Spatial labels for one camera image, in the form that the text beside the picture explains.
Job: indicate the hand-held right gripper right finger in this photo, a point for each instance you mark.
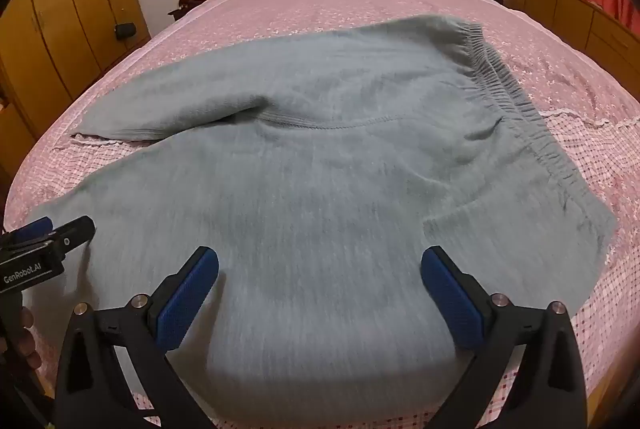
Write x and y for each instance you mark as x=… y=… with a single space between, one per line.
x=452 y=299

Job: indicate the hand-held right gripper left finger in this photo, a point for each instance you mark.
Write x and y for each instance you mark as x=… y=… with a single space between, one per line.
x=187 y=299

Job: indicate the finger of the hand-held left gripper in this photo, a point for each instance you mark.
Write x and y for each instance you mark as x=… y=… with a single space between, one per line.
x=75 y=231
x=35 y=227

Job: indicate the grey fleece pants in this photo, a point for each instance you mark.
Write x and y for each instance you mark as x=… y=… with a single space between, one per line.
x=325 y=189

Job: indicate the person's left hand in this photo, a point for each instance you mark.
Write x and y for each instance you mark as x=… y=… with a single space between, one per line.
x=27 y=339

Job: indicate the small black box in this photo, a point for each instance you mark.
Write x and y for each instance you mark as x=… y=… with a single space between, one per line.
x=125 y=31

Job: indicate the wooden wardrobe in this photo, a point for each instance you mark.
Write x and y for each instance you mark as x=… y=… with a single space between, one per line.
x=65 y=9

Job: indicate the dark nightstand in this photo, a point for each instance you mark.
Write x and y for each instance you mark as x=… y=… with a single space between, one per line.
x=177 y=14

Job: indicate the low wooden cabinet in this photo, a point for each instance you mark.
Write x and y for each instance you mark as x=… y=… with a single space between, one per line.
x=575 y=9

